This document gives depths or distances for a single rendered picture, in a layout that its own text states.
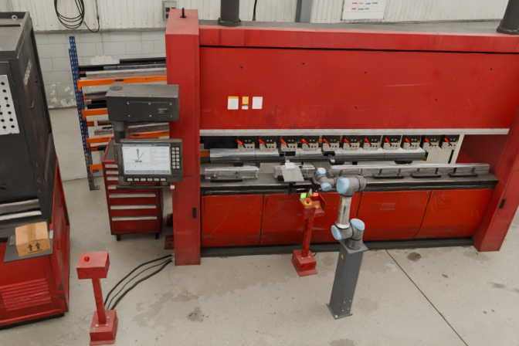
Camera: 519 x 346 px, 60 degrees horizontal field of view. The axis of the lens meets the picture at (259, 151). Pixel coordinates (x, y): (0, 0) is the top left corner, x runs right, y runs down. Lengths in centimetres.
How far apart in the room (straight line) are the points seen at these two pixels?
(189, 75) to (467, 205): 317
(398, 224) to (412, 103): 133
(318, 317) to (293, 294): 32
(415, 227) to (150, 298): 276
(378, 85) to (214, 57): 146
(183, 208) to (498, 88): 310
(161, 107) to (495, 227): 370
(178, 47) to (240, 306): 232
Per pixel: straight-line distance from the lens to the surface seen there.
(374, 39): 396
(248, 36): 369
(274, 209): 439
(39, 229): 352
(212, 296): 434
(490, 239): 549
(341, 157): 469
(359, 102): 414
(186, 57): 352
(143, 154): 345
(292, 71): 386
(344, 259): 385
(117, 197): 458
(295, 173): 419
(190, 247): 447
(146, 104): 329
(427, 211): 497
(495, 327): 478
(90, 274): 363
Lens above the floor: 320
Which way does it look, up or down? 29 degrees down
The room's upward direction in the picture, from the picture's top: 4 degrees clockwise
